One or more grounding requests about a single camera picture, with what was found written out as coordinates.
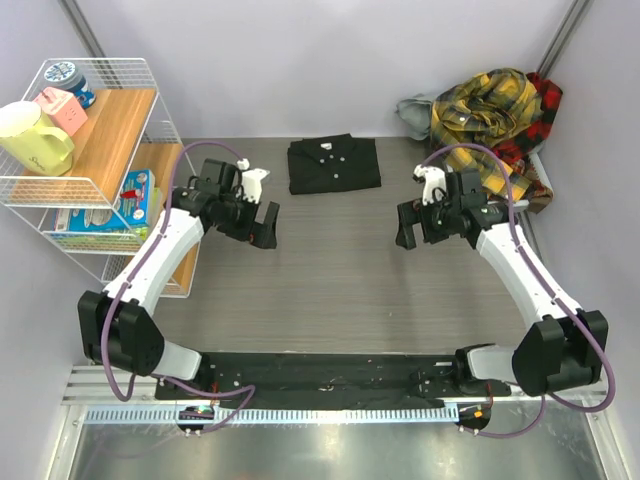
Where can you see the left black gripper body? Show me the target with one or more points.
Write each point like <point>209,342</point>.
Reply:
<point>238,217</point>

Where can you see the red black plaid shirt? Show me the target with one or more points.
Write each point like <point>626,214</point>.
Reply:
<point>526,141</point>

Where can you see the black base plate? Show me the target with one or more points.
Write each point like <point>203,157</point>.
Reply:
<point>349,380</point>

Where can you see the blue patterned tin can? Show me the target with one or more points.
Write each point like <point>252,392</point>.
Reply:
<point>65,75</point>

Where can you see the grey crumpled shirt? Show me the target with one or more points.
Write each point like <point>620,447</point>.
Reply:
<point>416,113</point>

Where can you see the white wire shelf rack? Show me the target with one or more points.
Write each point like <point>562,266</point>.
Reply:
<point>129,128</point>

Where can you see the green box on shelf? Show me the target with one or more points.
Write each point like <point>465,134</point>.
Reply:
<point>154,210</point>

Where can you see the blue product box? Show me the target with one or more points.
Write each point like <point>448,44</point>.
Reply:
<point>132,210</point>

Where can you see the yellow plaid long sleeve shirt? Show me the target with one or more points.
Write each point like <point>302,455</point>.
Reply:
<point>487,110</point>

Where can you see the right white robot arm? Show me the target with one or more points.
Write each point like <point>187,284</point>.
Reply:
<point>559,349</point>

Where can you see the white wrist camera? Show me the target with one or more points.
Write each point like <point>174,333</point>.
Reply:
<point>252,179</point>
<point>433,180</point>

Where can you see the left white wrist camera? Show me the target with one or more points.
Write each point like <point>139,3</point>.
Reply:
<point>252,179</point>

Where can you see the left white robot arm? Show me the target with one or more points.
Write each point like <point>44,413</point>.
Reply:
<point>116,324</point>

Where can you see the white slotted cable duct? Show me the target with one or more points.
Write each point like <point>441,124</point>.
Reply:
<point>184,414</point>

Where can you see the yellow green pitcher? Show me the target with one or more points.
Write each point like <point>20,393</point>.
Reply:
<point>31,137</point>

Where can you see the folded black shirt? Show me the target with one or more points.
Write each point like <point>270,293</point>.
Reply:
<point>332,164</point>

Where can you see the white laundry basket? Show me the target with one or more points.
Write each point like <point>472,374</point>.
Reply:
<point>511,154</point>

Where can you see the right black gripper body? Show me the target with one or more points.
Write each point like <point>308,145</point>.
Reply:
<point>438,220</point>

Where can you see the pink cube box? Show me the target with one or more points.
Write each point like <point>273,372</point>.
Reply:
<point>63,108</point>

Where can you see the brown plaid shirt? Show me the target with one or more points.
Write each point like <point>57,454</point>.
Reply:
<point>531,176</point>

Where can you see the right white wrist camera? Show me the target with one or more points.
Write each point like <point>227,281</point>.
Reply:
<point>433,180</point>

